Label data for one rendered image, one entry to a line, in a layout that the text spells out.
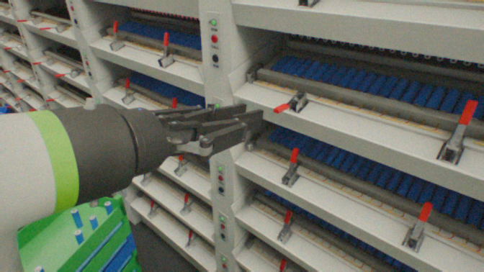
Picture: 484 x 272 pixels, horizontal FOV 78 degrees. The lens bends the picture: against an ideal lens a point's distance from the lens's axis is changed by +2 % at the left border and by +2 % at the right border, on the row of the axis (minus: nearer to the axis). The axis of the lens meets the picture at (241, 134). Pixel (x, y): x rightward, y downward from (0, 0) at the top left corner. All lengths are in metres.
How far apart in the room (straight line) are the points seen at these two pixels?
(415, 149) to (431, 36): 0.18
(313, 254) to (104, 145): 0.65
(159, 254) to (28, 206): 1.29
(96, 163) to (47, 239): 0.81
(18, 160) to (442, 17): 0.49
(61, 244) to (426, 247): 0.91
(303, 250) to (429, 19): 0.59
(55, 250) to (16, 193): 0.77
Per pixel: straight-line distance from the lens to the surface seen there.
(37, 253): 1.05
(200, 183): 1.02
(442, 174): 0.55
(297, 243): 0.85
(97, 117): 0.30
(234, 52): 0.67
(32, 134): 0.28
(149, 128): 0.32
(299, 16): 0.55
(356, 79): 0.65
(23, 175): 0.27
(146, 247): 1.59
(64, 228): 1.09
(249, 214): 0.91
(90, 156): 0.28
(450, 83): 0.66
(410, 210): 0.68
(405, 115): 0.59
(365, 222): 0.67
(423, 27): 0.49
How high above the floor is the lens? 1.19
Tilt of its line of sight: 30 degrees down
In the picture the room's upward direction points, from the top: straight up
